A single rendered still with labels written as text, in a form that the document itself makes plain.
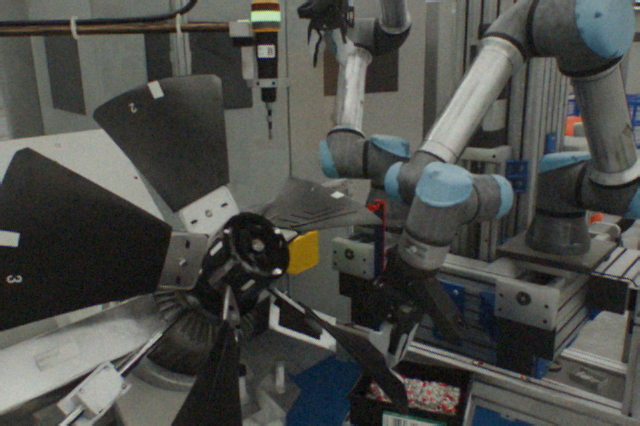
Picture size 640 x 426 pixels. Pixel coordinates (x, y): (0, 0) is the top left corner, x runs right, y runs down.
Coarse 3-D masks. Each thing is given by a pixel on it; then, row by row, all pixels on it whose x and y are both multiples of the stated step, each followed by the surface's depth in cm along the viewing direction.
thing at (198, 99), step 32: (128, 96) 96; (192, 96) 98; (128, 128) 95; (160, 128) 95; (192, 128) 96; (224, 128) 97; (160, 160) 94; (192, 160) 94; (224, 160) 94; (160, 192) 93; (192, 192) 93
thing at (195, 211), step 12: (216, 192) 93; (228, 192) 93; (192, 204) 93; (204, 204) 93; (216, 204) 93; (228, 204) 92; (180, 216) 93; (192, 216) 92; (204, 216) 92; (216, 216) 92; (228, 216) 92; (192, 228) 92; (204, 228) 92; (216, 228) 92
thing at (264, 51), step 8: (264, 32) 87; (272, 32) 87; (256, 40) 88; (264, 40) 87; (272, 40) 87; (256, 48) 88; (264, 48) 87; (272, 48) 88; (256, 56) 89; (264, 56) 88; (272, 56) 88; (264, 64) 88; (272, 64) 88; (264, 72) 88; (272, 72) 89; (264, 88) 89; (272, 88) 90; (264, 96) 90; (272, 96) 90
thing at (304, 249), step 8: (312, 232) 143; (296, 240) 138; (304, 240) 140; (312, 240) 143; (296, 248) 138; (304, 248) 141; (312, 248) 144; (296, 256) 139; (304, 256) 141; (312, 256) 144; (296, 264) 139; (304, 264) 142; (312, 264) 145; (288, 272) 140; (296, 272) 140
